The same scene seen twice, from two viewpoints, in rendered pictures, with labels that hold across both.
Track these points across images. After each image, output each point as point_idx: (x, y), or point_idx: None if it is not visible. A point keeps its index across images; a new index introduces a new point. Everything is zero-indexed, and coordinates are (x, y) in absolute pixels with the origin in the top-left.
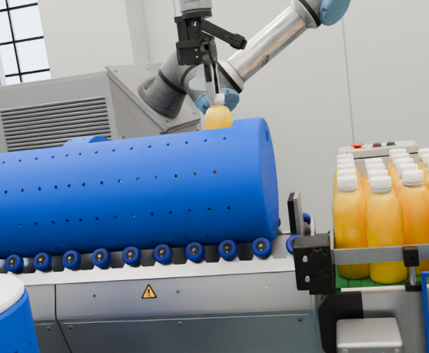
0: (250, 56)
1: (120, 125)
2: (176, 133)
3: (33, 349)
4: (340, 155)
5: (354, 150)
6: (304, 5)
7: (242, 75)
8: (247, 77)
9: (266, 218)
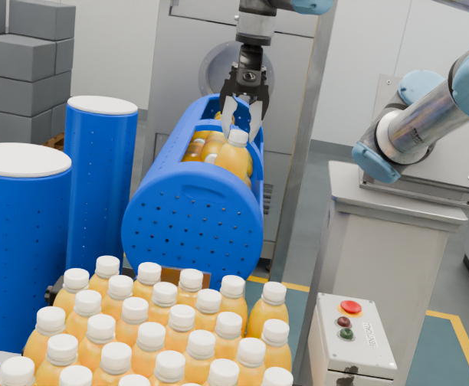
0: (401, 120)
1: None
2: (184, 147)
3: (10, 210)
4: (270, 282)
5: (322, 303)
6: (449, 73)
7: (391, 142)
8: (401, 147)
9: (126, 256)
